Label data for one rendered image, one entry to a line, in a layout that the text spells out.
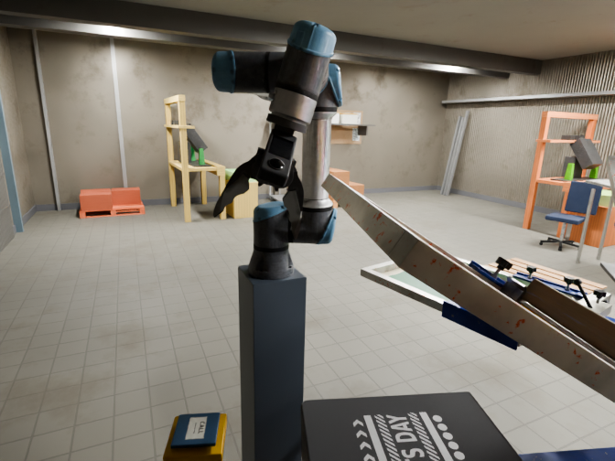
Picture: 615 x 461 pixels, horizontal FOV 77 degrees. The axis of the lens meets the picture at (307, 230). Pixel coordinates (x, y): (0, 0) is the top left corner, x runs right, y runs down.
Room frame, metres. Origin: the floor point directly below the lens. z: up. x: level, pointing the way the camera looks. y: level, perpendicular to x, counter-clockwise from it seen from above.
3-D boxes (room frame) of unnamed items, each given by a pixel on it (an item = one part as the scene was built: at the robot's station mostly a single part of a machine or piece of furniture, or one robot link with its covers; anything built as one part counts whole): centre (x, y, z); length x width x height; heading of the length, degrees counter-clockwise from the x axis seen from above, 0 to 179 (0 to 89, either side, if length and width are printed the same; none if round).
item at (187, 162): (7.47, 1.90, 1.05); 1.60 x 1.42 x 2.09; 25
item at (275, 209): (1.21, 0.11, 1.37); 0.13 x 0.12 x 0.14; 87
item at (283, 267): (1.22, 0.12, 1.25); 0.15 x 0.15 x 0.10
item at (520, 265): (4.15, -2.66, 0.05); 1.07 x 0.73 x 0.10; 28
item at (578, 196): (5.67, -3.86, 0.49); 0.57 x 0.54 x 0.98; 112
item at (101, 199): (7.12, 3.66, 0.20); 1.08 x 0.74 x 0.40; 115
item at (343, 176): (8.79, -0.59, 0.38); 1.29 x 0.92 x 0.76; 25
